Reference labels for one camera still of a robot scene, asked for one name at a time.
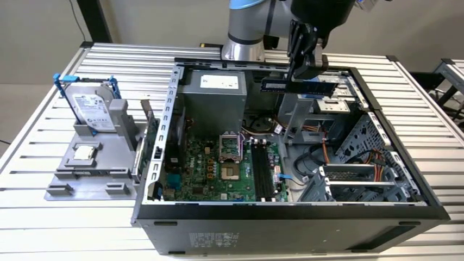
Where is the metal slat side table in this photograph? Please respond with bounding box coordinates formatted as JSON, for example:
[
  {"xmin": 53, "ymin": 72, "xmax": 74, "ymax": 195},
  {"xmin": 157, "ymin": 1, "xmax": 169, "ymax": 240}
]
[{"xmin": 429, "ymin": 57, "xmax": 464, "ymax": 122}]

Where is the thick black cable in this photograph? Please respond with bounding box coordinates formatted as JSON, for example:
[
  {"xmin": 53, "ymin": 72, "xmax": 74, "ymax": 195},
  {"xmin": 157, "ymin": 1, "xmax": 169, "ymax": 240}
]
[{"xmin": 293, "ymin": 152, "xmax": 321, "ymax": 182}]

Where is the orange data wire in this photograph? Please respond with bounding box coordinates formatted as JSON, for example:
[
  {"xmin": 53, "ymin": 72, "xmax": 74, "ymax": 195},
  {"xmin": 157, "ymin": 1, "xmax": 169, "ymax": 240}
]
[{"xmin": 321, "ymin": 137, "xmax": 330, "ymax": 165}]

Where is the silver CPU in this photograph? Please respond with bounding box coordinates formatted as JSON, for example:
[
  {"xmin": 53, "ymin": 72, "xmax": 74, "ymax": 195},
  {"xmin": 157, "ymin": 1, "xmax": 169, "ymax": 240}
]
[{"xmin": 71, "ymin": 146, "xmax": 95, "ymax": 161}]

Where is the red yellow wire bundle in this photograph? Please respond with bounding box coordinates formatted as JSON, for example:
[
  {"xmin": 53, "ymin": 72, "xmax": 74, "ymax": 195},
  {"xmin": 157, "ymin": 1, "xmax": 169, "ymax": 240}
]
[{"xmin": 367, "ymin": 148, "xmax": 386, "ymax": 183}]

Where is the green graphics card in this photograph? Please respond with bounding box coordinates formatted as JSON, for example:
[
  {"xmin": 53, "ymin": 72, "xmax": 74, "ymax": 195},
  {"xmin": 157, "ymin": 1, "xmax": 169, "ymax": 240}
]
[{"xmin": 131, "ymin": 94, "xmax": 159, "ymax": 184}]

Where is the black PC case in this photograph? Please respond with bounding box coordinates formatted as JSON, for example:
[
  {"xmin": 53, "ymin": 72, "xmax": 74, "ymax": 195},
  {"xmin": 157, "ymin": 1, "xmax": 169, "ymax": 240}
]
[{"xmin": 129, "ymin": 55, "xmax": 450, "ymax": 256}]

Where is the hard disk in blue carrier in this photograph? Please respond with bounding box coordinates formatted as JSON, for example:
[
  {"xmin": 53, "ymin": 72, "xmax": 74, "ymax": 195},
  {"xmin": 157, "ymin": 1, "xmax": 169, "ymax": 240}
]
[{"xmin": 51, "ymin": 73, "xmax": 119, "ymax": 135}]

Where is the green motherboard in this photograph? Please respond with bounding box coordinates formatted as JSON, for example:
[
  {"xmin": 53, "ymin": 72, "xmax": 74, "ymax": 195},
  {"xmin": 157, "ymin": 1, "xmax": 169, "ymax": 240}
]
[{"xmin": 161, "ymin": 116, "xmax": 290, "ymax": 202}]

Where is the grey parts rack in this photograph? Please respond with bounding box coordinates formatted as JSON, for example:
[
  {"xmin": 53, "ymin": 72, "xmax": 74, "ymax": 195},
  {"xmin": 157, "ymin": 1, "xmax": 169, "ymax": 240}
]
[{"xmin": 42, "ymin": 99, "xmax": 145, "ymax": 203}]

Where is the black vertical post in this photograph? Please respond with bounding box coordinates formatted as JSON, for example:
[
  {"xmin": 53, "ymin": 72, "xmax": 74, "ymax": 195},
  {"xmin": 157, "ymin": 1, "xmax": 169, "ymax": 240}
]
[{"xmin": 77, "ymin": 0, "xmax": 113, "ymax": 44}]

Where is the CPU socket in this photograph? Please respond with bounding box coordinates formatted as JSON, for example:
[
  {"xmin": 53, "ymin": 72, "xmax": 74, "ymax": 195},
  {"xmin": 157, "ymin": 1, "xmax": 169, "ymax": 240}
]
[{"xmin": 219, "ymin": 160, "xmax": 242, "ymax": 182}]

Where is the grey power supply unit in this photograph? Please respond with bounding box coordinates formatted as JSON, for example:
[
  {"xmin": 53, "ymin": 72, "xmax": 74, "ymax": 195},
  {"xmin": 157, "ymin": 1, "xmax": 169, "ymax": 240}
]
[{"xmin": 177, "ymin": 69, "xmax": 247, "ymax": 136}]

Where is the metal socket cover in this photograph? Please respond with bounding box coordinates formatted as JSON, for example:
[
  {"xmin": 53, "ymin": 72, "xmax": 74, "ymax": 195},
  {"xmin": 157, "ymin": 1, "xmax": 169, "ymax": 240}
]
[{"xmin": 218, "ymin": 132, "xmax": 242, "ymax": 163}]

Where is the grey metal drive cage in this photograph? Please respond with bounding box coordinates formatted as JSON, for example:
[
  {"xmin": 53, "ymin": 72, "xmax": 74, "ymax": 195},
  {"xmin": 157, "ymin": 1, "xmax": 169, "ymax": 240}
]
[{"xmin": 279, "ymin": 72, "xmax": 358, "ymax": 142}]

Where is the grey metal disk bay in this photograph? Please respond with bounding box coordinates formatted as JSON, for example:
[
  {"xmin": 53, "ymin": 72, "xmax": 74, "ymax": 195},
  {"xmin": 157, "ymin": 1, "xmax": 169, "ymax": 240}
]
[{"xmin": 318, "ymin": 163, "xmax": 399, "ymax": 202}]

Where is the black CPU cooler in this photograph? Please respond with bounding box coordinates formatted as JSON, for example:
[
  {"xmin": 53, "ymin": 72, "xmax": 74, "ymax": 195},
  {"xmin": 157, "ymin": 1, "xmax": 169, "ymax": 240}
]
[{"xmin": 241, "ymin": 114, "xmax": 283, "ymax": 136}]

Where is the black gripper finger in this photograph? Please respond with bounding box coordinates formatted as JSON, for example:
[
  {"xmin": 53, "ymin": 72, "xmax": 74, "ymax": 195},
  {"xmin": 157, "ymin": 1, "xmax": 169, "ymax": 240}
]
[
  {"xmin": 286, "ymin": 21, "xmax": 326, "ymax": 82},
  {"xmin": 310, "ymin": 38, "xmax": 329, "ymax": 69}
]

